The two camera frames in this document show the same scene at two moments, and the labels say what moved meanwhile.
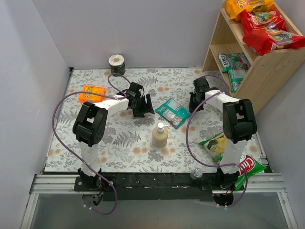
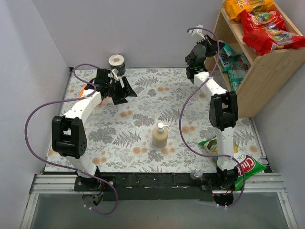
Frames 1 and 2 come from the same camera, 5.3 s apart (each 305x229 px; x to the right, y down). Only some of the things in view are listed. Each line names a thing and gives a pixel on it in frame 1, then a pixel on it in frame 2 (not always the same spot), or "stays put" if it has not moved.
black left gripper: x=142 y=105 -> x=119 y=90
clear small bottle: x=196 y=173 stays put
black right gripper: x=195 y=102 -> x=212 y=44
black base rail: x=179 y=186 stays put
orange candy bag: x=234 y=7 stays put
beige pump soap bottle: x=160 y=135 stays put
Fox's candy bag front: x=230 y=61 stays put
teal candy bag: x=173 y=112 -> x=228 y=50
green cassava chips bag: x=247 y=165 stays put
